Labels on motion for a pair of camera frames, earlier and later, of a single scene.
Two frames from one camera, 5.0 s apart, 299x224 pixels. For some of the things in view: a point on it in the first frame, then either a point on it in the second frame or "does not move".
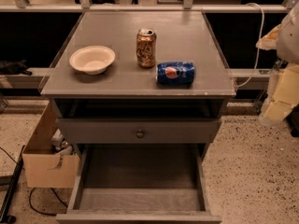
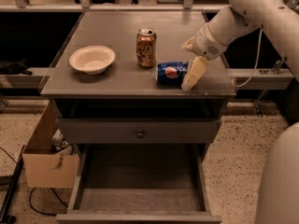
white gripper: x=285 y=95 to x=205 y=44
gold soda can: x=146 y=48 does not move
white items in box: x=61 y=146 does not move
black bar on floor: x=5 y=217 does not move
